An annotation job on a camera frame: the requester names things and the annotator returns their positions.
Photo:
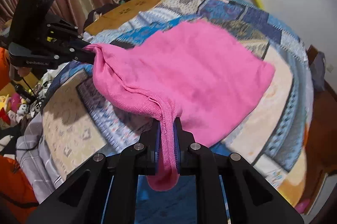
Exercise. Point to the white wall socket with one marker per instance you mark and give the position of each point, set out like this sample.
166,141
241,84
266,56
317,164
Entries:
330,68

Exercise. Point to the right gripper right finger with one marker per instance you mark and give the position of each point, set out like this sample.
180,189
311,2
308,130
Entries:
228,188

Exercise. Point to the pink knit cardigan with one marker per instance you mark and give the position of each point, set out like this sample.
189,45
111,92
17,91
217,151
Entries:
195,71

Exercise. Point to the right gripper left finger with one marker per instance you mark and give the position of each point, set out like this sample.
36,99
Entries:
103,189

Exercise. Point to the patchwork patterned bed quilt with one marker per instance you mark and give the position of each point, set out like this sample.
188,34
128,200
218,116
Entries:
78,121

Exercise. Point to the dark backpack on floor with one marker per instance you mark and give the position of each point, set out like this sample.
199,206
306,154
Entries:
317,65

